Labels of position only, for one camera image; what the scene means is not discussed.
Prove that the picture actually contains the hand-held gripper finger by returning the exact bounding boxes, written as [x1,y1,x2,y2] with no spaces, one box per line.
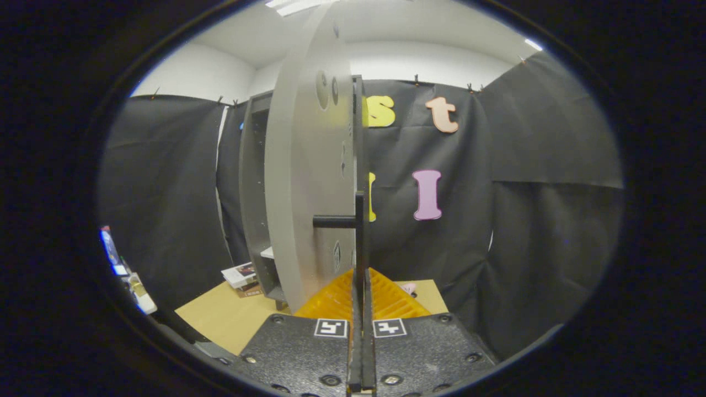
[232,269,363,397]
[362,269,497,397]

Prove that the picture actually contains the black door handle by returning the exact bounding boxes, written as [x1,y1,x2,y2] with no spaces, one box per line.
[313,190,367,276]

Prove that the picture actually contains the grey shoe cabinet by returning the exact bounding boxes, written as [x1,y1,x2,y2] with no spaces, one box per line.
[239,76,365,310]

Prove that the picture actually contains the beige shoe cabinet door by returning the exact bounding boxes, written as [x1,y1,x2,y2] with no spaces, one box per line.
[264,0,356,315]

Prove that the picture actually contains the white cover book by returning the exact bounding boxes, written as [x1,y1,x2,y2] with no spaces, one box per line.
[221,262,260,289]

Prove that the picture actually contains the white yellow small object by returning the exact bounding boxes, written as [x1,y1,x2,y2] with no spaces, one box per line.
[124,273,158,315]

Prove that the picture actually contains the black backdrop cloth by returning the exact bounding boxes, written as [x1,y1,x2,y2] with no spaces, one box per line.
[97,51,627,362]

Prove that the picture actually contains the blue edged white board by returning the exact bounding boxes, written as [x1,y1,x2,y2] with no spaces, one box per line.
[100,226,129,276]

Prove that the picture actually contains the row of black cloth clips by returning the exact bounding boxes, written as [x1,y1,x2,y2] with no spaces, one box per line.
[149,52,530,108]

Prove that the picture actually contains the long ceiling light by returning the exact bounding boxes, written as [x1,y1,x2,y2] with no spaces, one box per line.
[265,0,331,17]

